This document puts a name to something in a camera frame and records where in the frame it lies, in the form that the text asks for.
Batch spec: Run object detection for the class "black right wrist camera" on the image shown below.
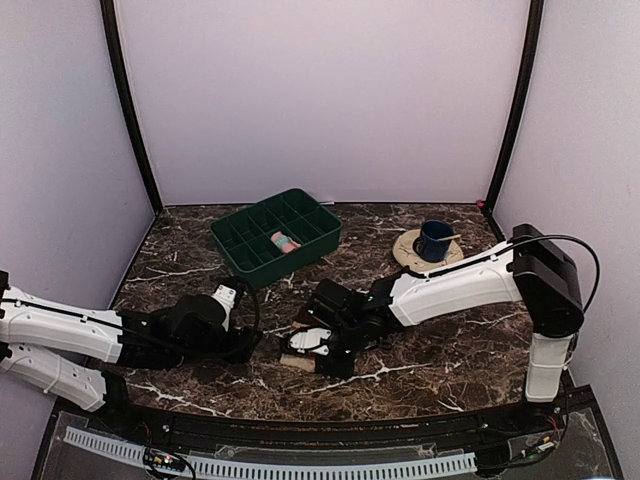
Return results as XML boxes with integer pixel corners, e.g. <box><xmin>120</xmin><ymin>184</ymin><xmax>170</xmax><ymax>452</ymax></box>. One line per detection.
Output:
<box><xmin>305</xmin><ymin>279</ymin><xmax>365</xmax><ymax>328</ymax></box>

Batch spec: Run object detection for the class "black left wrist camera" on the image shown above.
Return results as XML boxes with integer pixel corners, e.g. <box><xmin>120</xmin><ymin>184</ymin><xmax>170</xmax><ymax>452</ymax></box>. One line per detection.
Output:
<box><xmin>169</xmin><ymin>277</ymin><xmax>247</xmax><ymax>343</ymax></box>

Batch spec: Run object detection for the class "spoon in mug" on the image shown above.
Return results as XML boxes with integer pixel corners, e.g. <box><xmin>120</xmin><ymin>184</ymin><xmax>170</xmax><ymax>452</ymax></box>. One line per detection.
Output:
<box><xmin>433</xmin><ymin>234</ymin><xmax>461</xmax><ymax>242</ymax></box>

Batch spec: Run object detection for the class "black left frame post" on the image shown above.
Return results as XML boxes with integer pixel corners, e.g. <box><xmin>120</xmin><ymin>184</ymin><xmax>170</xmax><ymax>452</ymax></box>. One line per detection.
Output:
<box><xmin>99</xmin><ymin>0</ymin><xmax>164</xmax><ymax>216</ymax></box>

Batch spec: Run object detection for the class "black frame post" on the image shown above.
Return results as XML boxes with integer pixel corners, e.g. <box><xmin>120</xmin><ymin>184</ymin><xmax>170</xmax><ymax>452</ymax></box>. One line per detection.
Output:
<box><xmin>99</xmin><ymin>0</ymin><xmax>164</xmax><ymax>216</ymax></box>
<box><xmin>481</xmin><ymin>0</ymin><xmax>544</xmax><ymax>217</ymax></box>

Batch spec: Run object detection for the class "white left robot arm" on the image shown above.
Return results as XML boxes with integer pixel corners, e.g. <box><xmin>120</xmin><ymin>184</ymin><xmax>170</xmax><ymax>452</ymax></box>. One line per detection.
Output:
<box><xmin>1</xmin><ymin>272</ymin><xmax>262</xmax><ymax>436</ymax></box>

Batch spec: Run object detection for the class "beige sock with olive toe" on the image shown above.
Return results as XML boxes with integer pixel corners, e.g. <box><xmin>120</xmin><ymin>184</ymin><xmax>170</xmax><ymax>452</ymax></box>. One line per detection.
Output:
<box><xmin>280</xmin><ymin>312</ymin><xmax>318</xmax><ymax>373</ymax></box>

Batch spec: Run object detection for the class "black front rail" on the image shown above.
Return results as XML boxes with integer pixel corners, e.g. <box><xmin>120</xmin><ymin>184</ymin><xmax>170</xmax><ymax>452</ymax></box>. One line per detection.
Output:
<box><xmin>129</xmin><ymin>403</ymin><xmax>554</xmax><ymax>445</ymax></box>

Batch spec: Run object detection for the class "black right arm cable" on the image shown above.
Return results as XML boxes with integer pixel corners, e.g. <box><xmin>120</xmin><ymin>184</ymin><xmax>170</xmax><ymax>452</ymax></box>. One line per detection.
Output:
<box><xmin>409</xmin><ymin>235</ymin><xmax>601</xmax><ymax>321</ymax></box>

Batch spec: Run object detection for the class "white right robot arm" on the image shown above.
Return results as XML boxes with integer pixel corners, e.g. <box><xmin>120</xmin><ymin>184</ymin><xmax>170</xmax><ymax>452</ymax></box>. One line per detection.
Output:
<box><xmin>282</xmin><ymin>224</ymin><xmax>586</xmax><ymax>434</ymax></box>

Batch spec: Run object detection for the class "cream saucer plate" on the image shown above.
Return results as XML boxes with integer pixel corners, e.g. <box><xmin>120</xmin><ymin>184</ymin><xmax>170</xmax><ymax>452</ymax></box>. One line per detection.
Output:
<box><xmin>392</xmin><ymin>229</ymin><xmax>464</xmax><ymax>273</ymax></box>

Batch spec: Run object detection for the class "blue mug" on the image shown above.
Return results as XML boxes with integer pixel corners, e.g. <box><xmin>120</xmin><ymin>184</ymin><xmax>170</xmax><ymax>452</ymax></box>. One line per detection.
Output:
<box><xmin>420</xmin><ymin>220</ymin><xmax>454</xmax><ymax>263</ymax></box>

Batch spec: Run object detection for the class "white slotted cable duct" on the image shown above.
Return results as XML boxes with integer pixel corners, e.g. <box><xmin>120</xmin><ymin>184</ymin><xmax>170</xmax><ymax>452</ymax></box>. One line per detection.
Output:
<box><xmin>63</xmin><ymin>427</ymin><xmax>477</xmax><ymax>479</ymax></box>

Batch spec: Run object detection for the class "green compartment tray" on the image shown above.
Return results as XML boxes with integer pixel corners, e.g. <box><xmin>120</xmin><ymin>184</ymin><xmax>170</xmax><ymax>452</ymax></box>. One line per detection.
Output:
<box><xmin>210</xmin><ymin>188</ymin><xmax>342</xmax><ymax>289</ymax></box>

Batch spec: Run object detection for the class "pink patterned sock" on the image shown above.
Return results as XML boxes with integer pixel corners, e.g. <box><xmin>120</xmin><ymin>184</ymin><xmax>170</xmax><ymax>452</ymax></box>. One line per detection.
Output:
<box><xmin>270</xmin><ymin>231</ymin><xmax>301</xmax><ymax>254</ymax></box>

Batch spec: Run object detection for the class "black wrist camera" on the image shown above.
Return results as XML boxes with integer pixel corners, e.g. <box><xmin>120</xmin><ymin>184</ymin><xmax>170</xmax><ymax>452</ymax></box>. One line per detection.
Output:
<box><xmin>169</xmin><ymin>277</ymin><xmax>247</xmax><ymax>343</ymax></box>
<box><xmin>305</xmin><ymin>279</ymin><xmax>365</xmax><ymax>328</ymax></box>

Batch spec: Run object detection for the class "black right frame post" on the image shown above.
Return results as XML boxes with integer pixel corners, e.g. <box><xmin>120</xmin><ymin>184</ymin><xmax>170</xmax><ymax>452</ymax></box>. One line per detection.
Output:
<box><xmin>481</xmin><ymin>0</ymin><xmax>544</xmax><ymax>217</ymax></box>

